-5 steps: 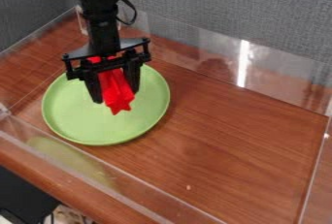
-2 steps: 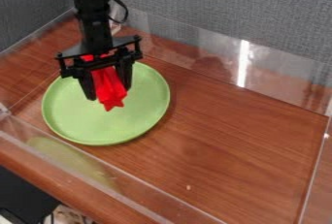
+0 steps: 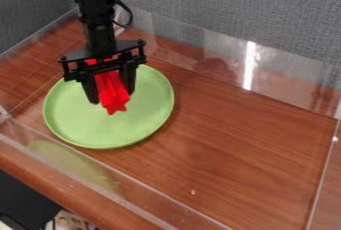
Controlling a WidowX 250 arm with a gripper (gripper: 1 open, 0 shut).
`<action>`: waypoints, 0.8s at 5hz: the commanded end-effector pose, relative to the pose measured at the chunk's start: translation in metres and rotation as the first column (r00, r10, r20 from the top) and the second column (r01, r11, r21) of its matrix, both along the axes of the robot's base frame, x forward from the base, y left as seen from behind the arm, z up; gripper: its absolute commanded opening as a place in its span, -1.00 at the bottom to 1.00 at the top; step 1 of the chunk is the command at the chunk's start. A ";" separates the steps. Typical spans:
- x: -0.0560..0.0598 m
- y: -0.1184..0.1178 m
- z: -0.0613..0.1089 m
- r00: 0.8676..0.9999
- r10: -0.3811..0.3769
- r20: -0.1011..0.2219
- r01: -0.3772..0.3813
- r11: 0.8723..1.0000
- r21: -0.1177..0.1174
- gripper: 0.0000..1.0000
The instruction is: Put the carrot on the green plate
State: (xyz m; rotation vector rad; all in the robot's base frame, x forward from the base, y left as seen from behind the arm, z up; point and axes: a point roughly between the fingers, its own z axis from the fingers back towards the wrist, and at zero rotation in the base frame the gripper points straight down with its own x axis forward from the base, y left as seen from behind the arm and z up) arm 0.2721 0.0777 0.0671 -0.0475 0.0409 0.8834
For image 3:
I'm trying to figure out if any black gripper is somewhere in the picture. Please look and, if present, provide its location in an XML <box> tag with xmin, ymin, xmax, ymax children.
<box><xmin>59</xmin><ymin>39</ymin><xmax>147</xmax><ymax>104</ymax></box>

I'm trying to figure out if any red ridged carrot block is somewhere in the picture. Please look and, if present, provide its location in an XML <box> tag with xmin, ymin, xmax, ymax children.
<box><xmin>84</xmin><ymin>57</ymin><xmax>132</xmax><ymax>116</ymax></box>

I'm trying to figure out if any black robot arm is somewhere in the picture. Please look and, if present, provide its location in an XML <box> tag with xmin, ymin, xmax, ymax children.
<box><xmin>59</xmin><ymin>0</ymin><xmax>147</xmax><ymax>104</ymax></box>

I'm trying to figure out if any green round plate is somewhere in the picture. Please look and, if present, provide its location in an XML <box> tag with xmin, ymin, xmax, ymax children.
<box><xmin>43</xmin><ymin>65</ymin><xmax>175</xmax><ymax>149</ymax></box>

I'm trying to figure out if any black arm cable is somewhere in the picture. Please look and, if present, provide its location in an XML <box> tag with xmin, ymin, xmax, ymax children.
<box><xmin>111</xmin><ymin>0</ymin><xmax>135</xmax><ymax>29</ymax></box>

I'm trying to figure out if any clear acrylic enclosure wall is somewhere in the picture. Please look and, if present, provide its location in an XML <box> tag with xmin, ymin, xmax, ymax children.
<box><xmin>0</xmin><ymin>12</ymin><xmax>341</xmax><ymax>230</ymax></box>

